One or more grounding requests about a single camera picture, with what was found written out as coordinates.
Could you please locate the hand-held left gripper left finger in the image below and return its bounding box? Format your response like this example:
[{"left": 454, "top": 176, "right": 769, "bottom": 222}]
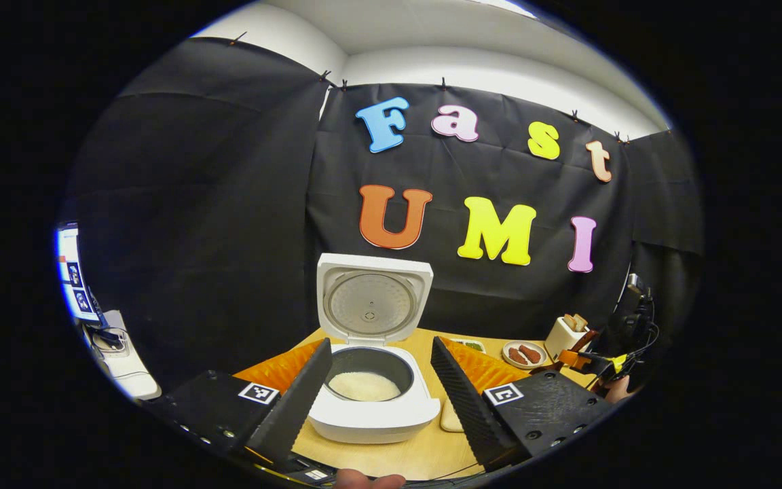
[{"left": 141, "top": 338, "right": 333, "bottom": 468}]

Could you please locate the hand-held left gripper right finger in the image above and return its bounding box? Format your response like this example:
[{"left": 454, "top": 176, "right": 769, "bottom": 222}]
[{"left": 430, "top": 336, "right": 616, "bottom": 473}]

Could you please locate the brown wooden spoon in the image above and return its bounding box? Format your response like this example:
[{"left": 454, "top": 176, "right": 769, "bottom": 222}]
[{"left": 534, "top": 329, "right": 599, "bottom": 374}]

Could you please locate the white rice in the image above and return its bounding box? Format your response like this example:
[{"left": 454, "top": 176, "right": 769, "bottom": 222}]
[{"left": 329, "top": 371, "right": 403, "bottom": 403}]

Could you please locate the white rice cooker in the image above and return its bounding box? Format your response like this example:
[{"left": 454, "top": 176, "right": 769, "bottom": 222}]
[{"left": 308, "top": 253, "right": 442, "bottom": 446}]

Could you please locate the clear plastic container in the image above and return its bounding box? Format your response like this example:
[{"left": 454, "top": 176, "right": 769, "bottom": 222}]
[{"left": 440, "top": 399, "right": 465, "bottom": 433}]

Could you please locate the white toaster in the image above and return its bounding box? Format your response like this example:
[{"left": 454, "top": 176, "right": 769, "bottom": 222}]
[{"left": 544, "top": 314, "right": 592, "bottom": 361}]

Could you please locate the round white plate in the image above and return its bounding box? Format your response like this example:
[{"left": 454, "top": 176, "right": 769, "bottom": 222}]
[{"left": 502, "top": 340, "right": 548, "bottom": 369}]

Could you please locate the white side desk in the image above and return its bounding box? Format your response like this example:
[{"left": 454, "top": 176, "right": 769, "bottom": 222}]
[{"left": 82, "top": 309, "right": 161, "bottom": 401}]

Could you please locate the black backdrop cloth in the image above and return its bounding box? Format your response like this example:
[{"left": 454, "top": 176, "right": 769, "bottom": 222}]
[{"left": 58, "top": 37, "right": 704, "bottom": 395}]

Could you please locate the computer monitor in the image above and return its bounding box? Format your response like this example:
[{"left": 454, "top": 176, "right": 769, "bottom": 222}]
[{"left": 57, "top": 224, "right": 103, "bottom": 323}]

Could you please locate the black gripper cable bundle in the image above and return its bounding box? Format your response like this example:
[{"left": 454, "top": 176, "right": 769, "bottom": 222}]
[{"left": 588, "top": 292, "right": 660, "bottom": 381}]

